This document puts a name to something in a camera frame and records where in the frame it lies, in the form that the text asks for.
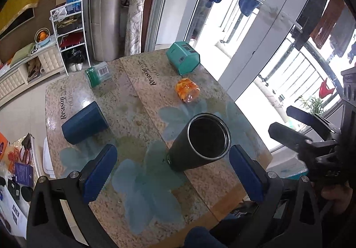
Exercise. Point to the green tissue packet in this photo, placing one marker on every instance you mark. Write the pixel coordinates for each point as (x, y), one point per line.
(97, 74)

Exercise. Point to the orange box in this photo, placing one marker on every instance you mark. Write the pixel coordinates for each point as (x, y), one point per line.
(2, 148)

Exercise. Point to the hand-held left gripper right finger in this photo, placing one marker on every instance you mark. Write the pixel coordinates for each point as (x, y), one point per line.
(247, 177)

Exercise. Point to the white low cabinet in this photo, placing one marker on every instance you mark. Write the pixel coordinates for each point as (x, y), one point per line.
(30, 67)

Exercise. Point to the green potted plant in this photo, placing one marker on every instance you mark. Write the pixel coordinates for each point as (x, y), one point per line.
(313, 104)

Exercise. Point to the blue book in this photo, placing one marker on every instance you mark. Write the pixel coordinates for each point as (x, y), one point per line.
(23, 174)

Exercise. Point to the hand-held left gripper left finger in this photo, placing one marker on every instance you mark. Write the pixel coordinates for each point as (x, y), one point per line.
(98, 174)

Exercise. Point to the orange snack packet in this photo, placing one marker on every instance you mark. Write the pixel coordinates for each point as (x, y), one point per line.
(187, 90)

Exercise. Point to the black round lid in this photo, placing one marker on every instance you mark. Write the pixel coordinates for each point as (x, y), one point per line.
(27, 194)

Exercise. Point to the dark blue cup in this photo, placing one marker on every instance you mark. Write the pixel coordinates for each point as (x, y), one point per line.
(83, 123)

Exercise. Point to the black hanging garment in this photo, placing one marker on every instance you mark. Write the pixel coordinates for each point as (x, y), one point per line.
(311, 9)

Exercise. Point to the silver standing appliance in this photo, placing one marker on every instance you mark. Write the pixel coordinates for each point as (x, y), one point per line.
(107, 9)

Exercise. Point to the teal tin box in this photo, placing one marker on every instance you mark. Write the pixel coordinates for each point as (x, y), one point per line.
(183, 59)

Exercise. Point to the red hanging item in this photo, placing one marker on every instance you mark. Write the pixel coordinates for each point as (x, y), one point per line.
(325, 89)

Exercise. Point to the person's legs in dark pants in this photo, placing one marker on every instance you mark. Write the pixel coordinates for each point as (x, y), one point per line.
(205, 237)

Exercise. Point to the patterned curtain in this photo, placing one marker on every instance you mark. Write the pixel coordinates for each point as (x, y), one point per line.
(137, 9)

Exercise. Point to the white shoes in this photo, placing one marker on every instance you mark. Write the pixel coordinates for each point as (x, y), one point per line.
(75, 66)

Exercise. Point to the yellow cloth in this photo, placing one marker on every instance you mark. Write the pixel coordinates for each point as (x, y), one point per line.
(16, 6)

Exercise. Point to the bowl of oranges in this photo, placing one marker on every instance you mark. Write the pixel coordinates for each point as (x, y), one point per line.
(42, 36)

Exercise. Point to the person's right hand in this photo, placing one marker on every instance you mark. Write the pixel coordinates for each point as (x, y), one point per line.
(335, 195)

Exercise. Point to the grey hanging garment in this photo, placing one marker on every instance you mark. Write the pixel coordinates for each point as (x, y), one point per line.
(343, 34)

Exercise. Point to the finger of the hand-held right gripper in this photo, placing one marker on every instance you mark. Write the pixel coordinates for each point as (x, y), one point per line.
(304, 118)
(289, 136)

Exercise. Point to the brown hanging garment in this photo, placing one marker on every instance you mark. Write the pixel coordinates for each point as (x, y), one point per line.
(328, 20)

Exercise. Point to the black metal cup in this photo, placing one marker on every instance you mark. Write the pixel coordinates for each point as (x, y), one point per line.
(182, 150)

